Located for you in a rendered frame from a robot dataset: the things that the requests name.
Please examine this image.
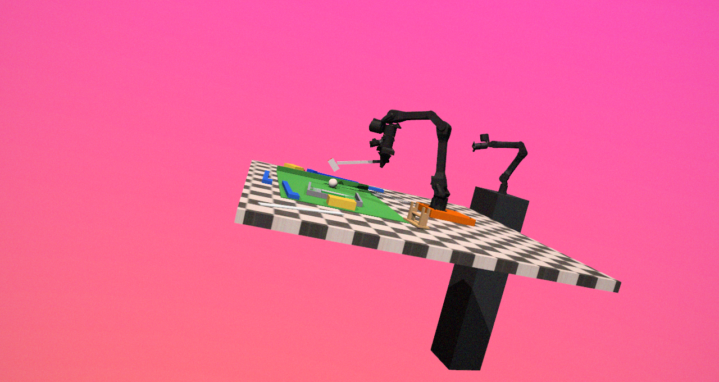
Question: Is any green flat mat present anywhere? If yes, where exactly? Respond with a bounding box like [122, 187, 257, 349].
[276, 171, 410, 224]

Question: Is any yellow rectangular block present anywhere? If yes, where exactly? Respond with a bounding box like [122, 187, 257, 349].
[284, 163, 304, 171]
[326, 194, 357, 211]

